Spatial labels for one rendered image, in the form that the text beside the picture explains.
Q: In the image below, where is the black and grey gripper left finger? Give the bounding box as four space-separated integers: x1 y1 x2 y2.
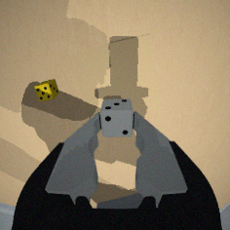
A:
12 112 101 230

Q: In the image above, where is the grey die with black pips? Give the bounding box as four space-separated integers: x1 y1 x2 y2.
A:
100 98 134 137

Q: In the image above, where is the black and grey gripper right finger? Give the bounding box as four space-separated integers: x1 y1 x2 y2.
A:
133 111 222 230

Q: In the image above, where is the yellow die with black pips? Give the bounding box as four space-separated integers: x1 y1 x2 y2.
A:
34 79 59 101

